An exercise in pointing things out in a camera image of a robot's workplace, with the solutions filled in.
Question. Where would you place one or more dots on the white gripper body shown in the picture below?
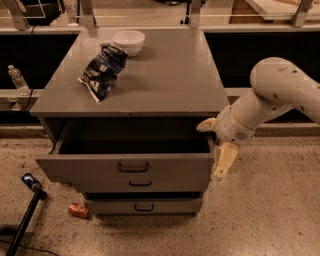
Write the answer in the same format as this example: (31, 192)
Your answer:
(232, 128)

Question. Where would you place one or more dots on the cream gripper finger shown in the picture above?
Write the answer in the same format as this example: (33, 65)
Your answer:
(225, 155)
(207, 125)

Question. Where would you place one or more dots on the grey top drawer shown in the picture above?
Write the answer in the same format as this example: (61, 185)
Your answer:
(132, 149)

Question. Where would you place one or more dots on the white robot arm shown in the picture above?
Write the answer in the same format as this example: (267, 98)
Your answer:
(277, 86)

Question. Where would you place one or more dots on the grey drawer cabinet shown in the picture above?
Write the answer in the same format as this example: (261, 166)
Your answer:
(173, 76)

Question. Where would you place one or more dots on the grey bottom drawer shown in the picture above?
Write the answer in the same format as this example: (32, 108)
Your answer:
(157, 206)

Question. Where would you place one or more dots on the white bowl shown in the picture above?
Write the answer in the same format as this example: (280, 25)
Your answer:
(131, 41)

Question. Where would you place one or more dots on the blue crumpled chip bag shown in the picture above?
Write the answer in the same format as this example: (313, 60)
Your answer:
(102, 71)

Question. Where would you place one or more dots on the black pole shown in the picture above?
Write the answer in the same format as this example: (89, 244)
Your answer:
(37, 196)

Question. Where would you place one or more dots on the blue soda can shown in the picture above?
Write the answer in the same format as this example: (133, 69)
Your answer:
(31, 182)

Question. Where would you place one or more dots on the clear plastic water bottle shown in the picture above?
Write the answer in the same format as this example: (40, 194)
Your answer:
(18, 80)

